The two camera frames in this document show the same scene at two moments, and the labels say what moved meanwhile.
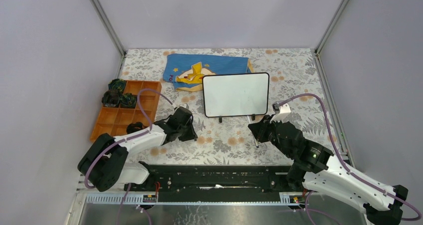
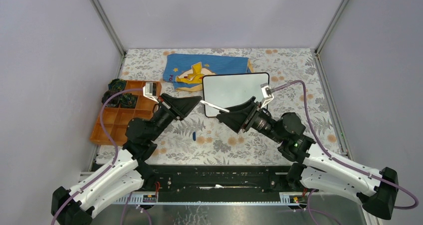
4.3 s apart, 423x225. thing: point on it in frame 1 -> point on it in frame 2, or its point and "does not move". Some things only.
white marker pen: x=249 y=119 -> x=214 y=106
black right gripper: x=258 y=128 -> x=235 y=119
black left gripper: x=192 y=134 -> x=178 y=108
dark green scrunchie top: x=117 y=84 does not move
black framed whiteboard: x=235 y=95 does not move
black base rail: x=214 y=183 does not move
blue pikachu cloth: x=186 y=72 does not move
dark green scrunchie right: x=127 y=100 does not move
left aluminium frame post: x=105 y=19 does not move
